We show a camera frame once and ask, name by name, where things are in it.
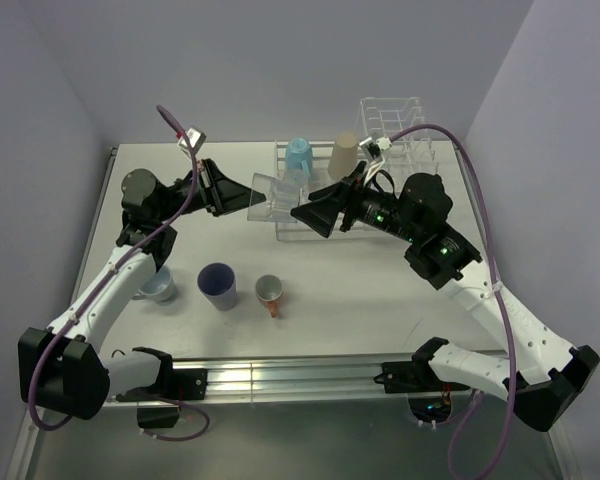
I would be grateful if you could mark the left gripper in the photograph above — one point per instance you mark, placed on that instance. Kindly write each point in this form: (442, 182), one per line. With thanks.
(221, 195)

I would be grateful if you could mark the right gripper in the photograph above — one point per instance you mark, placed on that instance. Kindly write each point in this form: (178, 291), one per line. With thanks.
(322, 214)

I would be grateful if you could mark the beige tall tumbler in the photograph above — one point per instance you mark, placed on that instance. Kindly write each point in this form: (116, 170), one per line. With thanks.
(343, 157)

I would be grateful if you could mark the clear glass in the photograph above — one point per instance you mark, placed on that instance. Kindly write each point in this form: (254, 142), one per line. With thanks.
(298, 178)
(272, 199)

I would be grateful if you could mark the light blue faceted mug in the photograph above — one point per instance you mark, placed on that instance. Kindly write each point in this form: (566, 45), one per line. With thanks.
(299, 155)

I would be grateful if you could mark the purple tumbler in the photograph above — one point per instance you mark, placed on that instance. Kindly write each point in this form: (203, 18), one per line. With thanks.
(217, 282)

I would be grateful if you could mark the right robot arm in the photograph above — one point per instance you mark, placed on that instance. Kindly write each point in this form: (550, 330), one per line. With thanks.
(548, 372)

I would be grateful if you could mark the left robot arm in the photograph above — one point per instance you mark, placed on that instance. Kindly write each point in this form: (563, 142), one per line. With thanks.
(60, 368)

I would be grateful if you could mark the clear acrylic plate holder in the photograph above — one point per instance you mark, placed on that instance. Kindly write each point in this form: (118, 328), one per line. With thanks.
(411, 154)

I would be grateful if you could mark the orange espresso cup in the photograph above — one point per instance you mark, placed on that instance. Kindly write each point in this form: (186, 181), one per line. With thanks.
(269, 291)

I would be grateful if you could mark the pale blue teacup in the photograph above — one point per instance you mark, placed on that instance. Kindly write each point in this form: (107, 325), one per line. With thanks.
(160, 288)

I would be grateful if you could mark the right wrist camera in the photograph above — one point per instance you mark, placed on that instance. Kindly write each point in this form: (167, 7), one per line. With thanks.
(374, 148)

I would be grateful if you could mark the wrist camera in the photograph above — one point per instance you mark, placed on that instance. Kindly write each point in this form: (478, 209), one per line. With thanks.
(374, 148)
(191, 140)

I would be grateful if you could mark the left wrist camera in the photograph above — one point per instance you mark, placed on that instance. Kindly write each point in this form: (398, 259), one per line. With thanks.
(191, 140)

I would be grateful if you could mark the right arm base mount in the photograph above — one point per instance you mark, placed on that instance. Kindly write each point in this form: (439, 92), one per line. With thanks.
(408, 377)

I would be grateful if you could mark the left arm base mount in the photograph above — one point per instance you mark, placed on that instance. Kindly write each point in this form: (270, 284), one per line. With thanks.
(183, 386)

